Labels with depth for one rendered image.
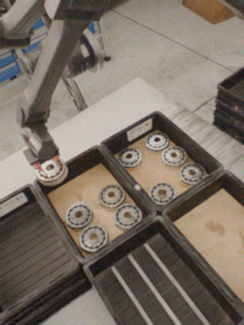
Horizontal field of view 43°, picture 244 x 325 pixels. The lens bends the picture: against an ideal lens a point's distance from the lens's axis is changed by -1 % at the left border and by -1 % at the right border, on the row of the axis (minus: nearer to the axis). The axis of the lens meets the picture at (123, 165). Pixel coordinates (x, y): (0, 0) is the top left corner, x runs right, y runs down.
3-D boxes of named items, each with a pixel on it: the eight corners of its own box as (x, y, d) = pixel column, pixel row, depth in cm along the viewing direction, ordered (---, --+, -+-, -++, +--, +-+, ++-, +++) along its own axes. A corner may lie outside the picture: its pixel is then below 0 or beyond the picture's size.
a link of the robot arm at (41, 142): (45, 100, 90) (16, 104, 85) (65, 120, 84) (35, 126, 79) (41, 134, 98) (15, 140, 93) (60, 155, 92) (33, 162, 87)
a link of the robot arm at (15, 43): (9, 11, 90) (-9, 10, 87) (25, 22, 85) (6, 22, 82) (9, 43, 96) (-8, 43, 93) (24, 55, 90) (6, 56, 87)
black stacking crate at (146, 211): (42, 197, 128) (32, 182, 119) (103, 161, 136) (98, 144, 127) (89, 277, 106) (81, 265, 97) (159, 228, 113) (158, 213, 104)
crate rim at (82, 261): (33, 184, 121) (31, 180, 119) (99, 146, 128) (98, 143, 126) (82, 268, 98) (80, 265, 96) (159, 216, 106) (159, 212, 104)
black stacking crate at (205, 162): (104, 161, 136) (99, 144, 127) (158, 128, 143) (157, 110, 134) (160, 228, 113) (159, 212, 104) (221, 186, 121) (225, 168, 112)
